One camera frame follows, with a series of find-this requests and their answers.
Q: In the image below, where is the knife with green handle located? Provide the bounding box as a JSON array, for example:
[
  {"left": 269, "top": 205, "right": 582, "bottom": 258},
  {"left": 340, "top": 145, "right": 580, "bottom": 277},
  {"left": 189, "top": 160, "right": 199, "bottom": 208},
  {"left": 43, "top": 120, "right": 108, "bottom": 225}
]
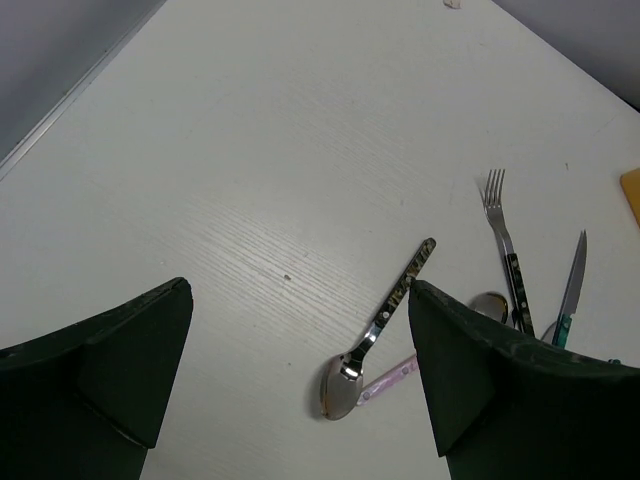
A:
[{"left": 552, "top": 230, "right": 587, "bottom": 348}]

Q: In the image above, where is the spoon with pink handle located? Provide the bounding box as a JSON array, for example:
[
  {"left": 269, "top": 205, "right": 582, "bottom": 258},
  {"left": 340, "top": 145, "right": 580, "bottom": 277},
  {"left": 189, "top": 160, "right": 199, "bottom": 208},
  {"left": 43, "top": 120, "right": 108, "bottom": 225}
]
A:
[{"left": 356, "top": 292, "right": 509, "bottom": 407}]

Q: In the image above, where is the yellow square bin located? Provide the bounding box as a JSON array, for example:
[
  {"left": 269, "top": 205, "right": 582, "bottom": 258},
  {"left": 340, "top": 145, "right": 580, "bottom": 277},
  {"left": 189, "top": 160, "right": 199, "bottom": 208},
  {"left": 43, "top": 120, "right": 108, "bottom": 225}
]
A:
[{"left": 619, "top": 168, "right": 640, "bottom": 225}]

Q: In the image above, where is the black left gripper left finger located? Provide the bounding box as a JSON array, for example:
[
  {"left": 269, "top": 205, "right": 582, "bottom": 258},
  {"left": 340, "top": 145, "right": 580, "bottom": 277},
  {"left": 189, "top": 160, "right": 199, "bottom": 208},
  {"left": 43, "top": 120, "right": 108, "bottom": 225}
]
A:
[{"left": 1, "top": 277, "right": 193, "bottom": 479}]

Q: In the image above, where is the fork with black patterned handle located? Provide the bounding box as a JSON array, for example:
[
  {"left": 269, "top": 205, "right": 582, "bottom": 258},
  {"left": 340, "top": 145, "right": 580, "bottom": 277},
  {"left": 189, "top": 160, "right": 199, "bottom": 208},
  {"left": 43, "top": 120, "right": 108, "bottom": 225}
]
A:
[{"left": 482, "top": 169, "right": 535, "bottom": 337}]

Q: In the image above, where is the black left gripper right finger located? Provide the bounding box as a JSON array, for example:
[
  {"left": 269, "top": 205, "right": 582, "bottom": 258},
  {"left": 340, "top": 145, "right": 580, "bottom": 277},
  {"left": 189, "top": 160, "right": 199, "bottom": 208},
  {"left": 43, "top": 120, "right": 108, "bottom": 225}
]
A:
[{"left": 408, "top": 281, "right": 639, "bottom": 479}]

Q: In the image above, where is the small white paper scrap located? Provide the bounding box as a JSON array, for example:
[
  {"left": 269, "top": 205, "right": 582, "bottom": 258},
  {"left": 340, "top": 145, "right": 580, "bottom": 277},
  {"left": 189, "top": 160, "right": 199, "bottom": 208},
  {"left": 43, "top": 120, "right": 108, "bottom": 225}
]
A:
[{"left": 443, "top": 0, "right": 461, "bottom": 10}]

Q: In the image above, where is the spoon with black patterned handle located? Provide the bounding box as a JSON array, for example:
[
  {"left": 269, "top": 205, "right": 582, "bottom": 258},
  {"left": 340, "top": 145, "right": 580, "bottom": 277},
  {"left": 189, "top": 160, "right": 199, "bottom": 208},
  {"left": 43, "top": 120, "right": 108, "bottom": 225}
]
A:
[{"left": 319, "top": 238, "right": 437, "bottom": 421}]

